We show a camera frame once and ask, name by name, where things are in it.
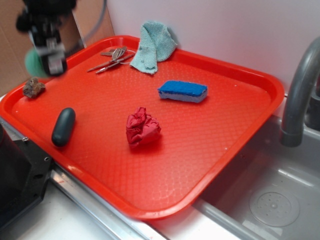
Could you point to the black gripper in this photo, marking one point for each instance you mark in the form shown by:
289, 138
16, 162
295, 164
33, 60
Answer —
41, 19

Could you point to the green dimpled ball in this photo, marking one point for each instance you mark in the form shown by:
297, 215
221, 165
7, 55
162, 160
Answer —
34, 65

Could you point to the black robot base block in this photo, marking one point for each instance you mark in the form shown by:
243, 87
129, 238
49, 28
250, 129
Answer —
25, 169

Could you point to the brown rough rock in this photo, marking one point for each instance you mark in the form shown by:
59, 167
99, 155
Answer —
33, 88

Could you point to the brown cardboard panel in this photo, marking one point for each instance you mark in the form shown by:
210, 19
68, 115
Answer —
13, 47

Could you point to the dark teal oval stone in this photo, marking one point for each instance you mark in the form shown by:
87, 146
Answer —
63, 127

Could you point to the metal key bunch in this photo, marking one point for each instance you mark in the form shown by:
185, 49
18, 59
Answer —
118, 56

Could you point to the teal knitted cloth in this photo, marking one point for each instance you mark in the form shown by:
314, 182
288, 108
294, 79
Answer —
156, 45

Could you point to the crumpled red cloth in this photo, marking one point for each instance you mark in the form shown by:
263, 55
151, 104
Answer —
142, 128

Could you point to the red plastic tray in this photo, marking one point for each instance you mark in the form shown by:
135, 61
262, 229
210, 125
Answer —
197, 140

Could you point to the blue sponge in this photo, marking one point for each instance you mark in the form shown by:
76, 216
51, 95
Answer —
183, 91

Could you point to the grey faucet spout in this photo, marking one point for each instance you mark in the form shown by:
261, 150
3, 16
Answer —
302, 107

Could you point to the grey plastic sink basin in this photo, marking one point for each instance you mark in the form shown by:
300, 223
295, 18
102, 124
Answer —
268, 191

